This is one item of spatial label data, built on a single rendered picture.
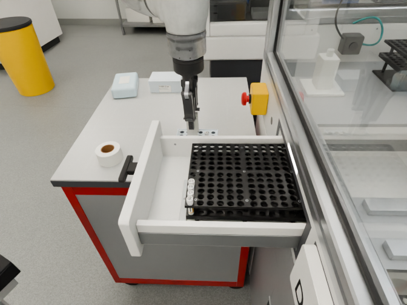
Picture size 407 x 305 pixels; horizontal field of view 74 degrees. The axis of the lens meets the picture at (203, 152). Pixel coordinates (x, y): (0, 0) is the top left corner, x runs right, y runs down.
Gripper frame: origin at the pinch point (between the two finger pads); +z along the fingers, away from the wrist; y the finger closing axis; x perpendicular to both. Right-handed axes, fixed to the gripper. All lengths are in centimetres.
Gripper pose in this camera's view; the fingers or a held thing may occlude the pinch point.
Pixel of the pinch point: (192, 124)
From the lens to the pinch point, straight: 77.8
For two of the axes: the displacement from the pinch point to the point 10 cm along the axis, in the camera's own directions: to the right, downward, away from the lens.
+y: -1.0, 6.5, -7.5
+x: 9.9, 0.4, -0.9
